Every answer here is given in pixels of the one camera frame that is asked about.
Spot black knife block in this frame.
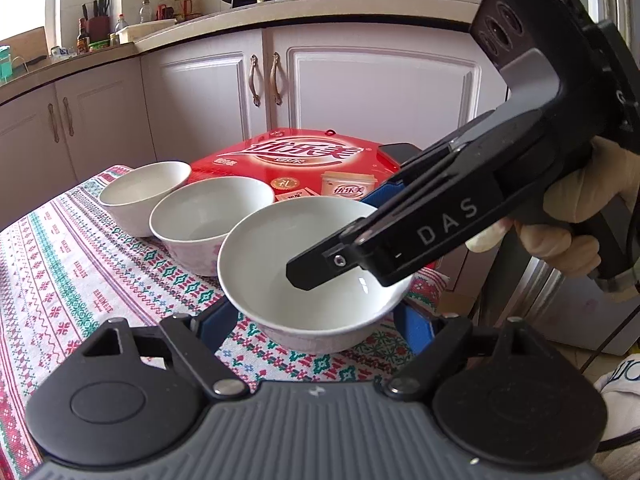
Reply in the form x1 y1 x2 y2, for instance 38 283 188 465
82 0 111 42

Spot dark sauce bottle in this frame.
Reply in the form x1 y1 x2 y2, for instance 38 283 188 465
76 18 90 55

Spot cardboard box on counter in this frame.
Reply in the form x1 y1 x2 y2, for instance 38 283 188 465
1 26 49 66

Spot white ceramic bowl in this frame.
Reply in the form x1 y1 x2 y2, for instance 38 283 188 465
99 160 192 237
149 177 274 276
217 196 411 354

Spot patterned knitted tablecloth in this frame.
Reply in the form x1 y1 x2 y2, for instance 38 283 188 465
0 164 452 480

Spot teal water jug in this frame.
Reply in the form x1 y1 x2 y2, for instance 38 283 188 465
0 44 13 84

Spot red gift box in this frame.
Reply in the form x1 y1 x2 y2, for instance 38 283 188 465
189 128 399 200

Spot white rectangular tray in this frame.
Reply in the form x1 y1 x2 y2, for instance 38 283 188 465
117 18 176 44

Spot white kitchen cabinets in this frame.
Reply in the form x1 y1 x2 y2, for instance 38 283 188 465
1 23 506 224

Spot right hand in beige glove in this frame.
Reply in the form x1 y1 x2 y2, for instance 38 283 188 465
465 138 639 278

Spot black cable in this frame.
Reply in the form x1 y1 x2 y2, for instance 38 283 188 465
596 429 640 453

